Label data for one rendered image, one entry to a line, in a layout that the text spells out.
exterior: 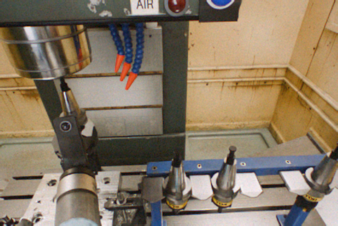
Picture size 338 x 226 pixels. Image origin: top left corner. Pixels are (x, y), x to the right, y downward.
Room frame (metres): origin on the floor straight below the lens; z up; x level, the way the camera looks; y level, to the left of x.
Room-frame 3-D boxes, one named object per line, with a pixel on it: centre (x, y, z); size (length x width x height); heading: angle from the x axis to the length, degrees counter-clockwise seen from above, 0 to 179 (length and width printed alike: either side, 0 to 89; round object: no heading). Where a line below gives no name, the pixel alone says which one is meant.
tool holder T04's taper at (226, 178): (0.33, -0.13, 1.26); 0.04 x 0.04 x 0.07
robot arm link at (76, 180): (0.28, 0.18, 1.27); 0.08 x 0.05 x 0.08; 106
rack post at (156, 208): (0.39, 0.04, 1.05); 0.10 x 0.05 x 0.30; 1
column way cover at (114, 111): (0.93, 0.25, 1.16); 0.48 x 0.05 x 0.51; 91
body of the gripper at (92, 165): (0.36, 0.20, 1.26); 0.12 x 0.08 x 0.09; 16
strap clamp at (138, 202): (0.44, 0.15, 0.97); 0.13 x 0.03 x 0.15; 91
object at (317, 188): (0.34, -0.35, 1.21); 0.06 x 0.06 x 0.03
